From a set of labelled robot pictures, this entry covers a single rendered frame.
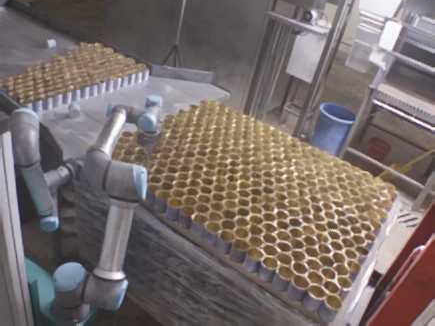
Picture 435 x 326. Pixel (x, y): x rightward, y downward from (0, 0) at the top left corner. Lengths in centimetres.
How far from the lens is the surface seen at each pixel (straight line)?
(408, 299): 161
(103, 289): 145
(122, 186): 137
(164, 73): 312
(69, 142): 221
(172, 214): 171
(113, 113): 168
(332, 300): 158
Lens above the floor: 229
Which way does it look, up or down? 33 degrees down
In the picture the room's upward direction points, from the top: 14 degrees clockwise
